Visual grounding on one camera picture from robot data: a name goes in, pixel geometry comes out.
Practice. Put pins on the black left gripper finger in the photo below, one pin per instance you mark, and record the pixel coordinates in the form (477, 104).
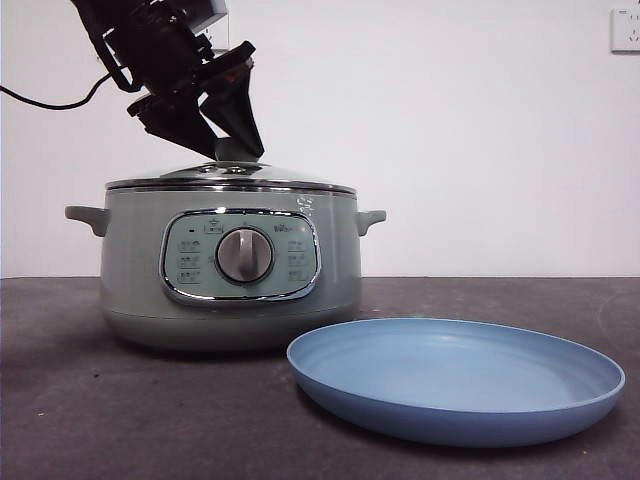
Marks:
(172, 125)
(237, 110)

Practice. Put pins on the glass lid with green knob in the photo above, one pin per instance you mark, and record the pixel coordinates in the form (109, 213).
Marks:
(280, 175)

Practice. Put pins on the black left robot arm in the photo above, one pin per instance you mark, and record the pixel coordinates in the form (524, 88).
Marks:
(150, 50)

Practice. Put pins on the grey-green electric steamer pot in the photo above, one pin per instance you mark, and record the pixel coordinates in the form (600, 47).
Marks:
(130, 260)

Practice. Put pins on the grey steamer control dial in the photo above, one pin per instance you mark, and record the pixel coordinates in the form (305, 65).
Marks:
(245, 255)

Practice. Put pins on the blue round plate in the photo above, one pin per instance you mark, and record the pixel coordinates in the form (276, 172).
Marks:
(450, 380)

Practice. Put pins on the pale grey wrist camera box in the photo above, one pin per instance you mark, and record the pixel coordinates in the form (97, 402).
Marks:
(215, 12)

